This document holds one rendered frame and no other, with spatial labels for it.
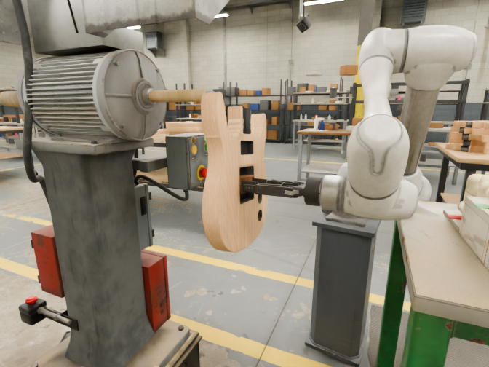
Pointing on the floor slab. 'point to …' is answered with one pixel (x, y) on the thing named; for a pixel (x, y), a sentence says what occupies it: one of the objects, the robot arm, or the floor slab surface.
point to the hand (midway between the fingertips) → (248, 184)
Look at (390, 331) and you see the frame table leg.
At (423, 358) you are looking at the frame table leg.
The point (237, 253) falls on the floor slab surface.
